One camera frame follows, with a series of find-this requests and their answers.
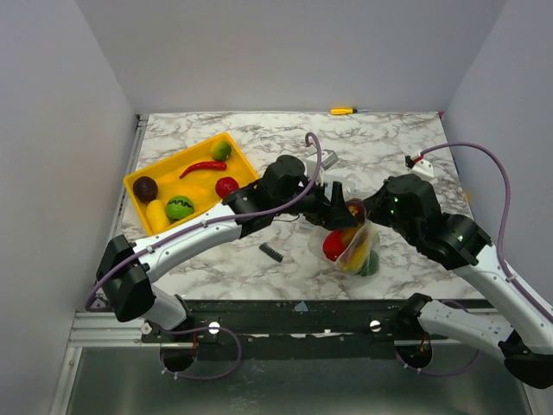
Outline yellow plastic tray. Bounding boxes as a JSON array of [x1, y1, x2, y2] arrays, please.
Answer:
[[124, 132, 259, 236]]

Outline green bell pepper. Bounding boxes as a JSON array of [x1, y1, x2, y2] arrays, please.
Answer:
[[358, 250, 379, 277]]

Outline red chili pepper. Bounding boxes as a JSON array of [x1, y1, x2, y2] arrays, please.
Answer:
[[179, 161, 227, 179]]

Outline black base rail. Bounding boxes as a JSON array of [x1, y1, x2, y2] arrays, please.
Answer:
[[88, 296, 467, 362]]

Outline black comb-like part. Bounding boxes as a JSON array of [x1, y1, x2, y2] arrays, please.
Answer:
[[259, 243, 283, 263]]

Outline clear plastic screw box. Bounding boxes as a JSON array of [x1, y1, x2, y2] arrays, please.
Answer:
[[322, 173, 356, 199]]

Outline dark purple plum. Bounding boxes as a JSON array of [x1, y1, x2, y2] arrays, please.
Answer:
[[346, 198, 366, 224]]

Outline green ball black squiggle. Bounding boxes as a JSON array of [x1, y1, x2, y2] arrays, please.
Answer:
[[165, 195, 194, 221]]

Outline yellow banana bunch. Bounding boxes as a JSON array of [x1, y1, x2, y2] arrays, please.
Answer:
[[340, 228, 371, 272]]

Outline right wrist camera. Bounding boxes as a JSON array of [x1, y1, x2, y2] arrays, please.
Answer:
[[404, 155, 435, 181]]

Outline green yellow mango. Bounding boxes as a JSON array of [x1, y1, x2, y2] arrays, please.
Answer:
[[210, 139, 232, 162]]

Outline dark passion fruit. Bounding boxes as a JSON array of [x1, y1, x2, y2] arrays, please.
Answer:
[[132, 176, 159, 204]]

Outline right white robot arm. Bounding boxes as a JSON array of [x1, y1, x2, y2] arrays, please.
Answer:
[[363, 174, 552, 389]]

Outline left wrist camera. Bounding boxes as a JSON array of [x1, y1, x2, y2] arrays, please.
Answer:
[[304, 150, 339, 184]]

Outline clear zip top bag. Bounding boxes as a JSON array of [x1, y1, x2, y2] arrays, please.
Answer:
[[308, 198, 380, 277]]

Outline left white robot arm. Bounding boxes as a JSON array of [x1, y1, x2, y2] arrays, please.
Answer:
[[96, 155, 357, 342]]

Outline red bell pepper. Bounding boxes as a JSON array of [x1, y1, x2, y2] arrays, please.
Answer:
[[322, 230, 346, 262]]

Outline red apple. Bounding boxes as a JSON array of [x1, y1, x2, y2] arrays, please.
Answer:
[[215, 176, 239, 199]]

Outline yellow lemon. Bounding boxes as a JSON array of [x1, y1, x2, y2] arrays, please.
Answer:
[[146, 199, 171, 234]]

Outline aluminium extrusion frame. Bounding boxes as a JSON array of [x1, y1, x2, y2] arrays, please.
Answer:
[[47, 114, 200, 415]]

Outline yellow screwdriver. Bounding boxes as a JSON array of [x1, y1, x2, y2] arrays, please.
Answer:
[[330, 107, 370, 116]]

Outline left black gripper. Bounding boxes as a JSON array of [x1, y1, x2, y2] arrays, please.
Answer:
[[274, 175, 358, 231]]

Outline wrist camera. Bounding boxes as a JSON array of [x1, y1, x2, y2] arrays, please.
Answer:
[[304, 150, 339, 184], [404, 155, 435, 181]]

